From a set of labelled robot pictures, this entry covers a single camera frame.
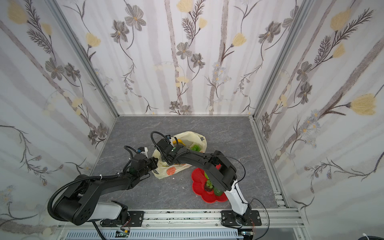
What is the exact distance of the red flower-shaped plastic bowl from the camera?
2.56 feet

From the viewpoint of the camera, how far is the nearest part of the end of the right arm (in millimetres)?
645

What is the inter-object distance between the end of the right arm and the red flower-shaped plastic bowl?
25 cm
